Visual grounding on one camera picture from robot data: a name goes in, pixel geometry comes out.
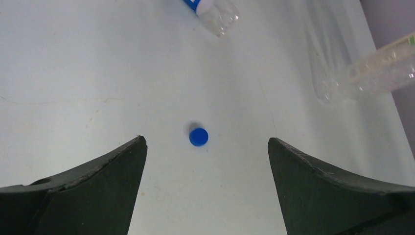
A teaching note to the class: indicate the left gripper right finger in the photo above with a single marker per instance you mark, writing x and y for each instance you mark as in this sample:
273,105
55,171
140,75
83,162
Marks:
318,198

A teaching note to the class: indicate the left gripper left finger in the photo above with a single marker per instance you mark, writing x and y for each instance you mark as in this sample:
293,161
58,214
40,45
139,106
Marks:
94,198

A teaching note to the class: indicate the blue bottle cap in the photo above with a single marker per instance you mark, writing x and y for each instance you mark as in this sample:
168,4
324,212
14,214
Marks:
198,136

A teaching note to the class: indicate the clear bottle with yellow label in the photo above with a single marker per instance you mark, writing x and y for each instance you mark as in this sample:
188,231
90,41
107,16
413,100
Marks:
388,69

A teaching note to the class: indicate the Pepsi labelled clear bottle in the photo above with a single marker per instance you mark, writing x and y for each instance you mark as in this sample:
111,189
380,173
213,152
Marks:
217,16

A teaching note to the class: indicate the clear unlabelled plastic bottle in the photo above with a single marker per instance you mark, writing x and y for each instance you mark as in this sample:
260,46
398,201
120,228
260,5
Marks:
327,51

